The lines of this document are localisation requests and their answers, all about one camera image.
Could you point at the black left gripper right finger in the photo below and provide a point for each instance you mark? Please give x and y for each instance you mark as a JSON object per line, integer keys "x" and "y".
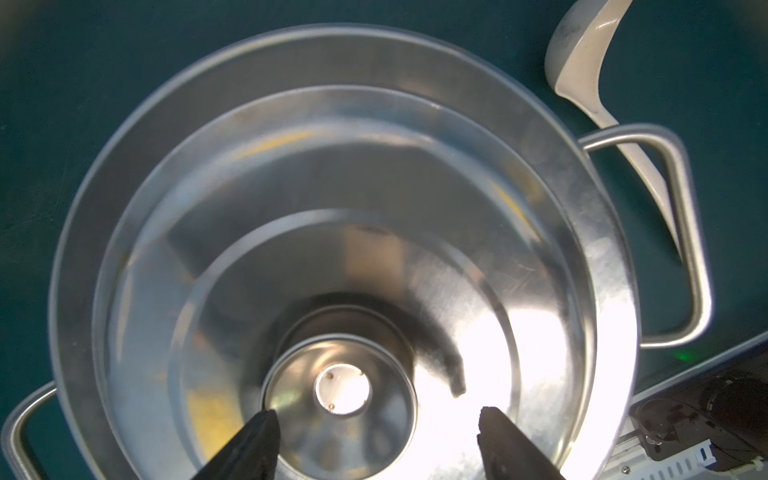
{"x": 506, "y": 451}

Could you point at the beige plastic ladle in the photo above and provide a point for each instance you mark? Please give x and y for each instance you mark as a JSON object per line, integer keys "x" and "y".
{"x": 573, "y": 65}

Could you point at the stainless steel pot lid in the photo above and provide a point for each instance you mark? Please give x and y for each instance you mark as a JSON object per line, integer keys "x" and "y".
{"x": 343, "y": 183}

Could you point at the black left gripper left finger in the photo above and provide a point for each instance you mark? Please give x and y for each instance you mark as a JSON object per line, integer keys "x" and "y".
{"x": 252, "y": 454}

